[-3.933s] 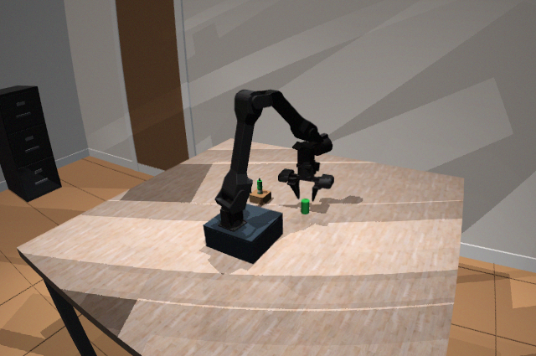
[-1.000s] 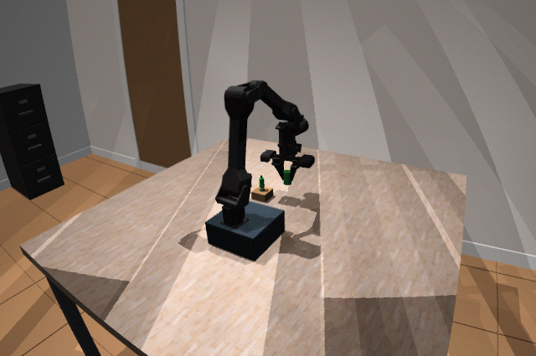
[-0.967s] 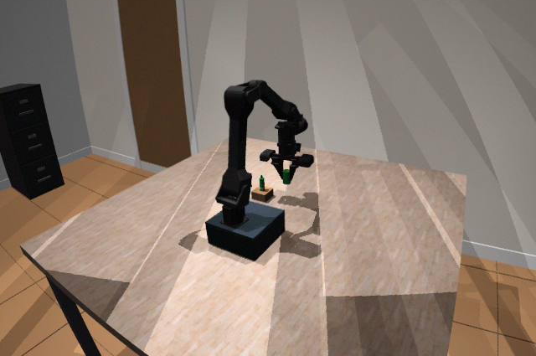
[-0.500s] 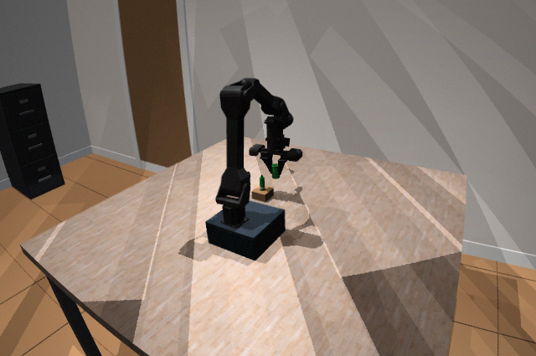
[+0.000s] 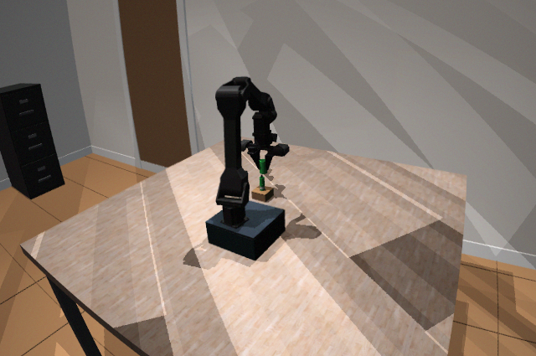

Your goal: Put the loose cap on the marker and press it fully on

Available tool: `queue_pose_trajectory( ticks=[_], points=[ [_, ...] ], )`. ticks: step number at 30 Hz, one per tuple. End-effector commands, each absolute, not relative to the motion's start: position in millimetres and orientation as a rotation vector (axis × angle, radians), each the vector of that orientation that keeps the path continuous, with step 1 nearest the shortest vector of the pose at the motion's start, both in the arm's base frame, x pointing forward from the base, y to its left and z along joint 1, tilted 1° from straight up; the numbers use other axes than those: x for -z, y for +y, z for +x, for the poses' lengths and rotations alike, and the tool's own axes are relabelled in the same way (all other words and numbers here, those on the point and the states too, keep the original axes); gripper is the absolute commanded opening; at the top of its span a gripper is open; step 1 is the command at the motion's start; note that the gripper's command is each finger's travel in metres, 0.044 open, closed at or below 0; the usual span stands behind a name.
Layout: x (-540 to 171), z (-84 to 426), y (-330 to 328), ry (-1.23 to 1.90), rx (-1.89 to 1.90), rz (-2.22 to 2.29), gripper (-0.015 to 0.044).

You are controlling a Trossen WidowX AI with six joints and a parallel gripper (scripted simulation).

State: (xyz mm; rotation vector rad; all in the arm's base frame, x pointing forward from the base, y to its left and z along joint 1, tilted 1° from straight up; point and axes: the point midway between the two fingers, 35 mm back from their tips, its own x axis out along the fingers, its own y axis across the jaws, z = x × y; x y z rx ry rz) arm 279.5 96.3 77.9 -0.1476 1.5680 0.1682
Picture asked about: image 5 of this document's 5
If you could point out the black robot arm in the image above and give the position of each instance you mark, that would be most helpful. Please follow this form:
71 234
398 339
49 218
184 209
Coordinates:
231 100

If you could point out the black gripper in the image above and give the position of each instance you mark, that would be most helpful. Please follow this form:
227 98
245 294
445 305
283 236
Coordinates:
263 142

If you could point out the tan wooden block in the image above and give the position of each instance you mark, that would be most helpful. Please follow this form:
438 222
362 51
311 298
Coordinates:
262 196

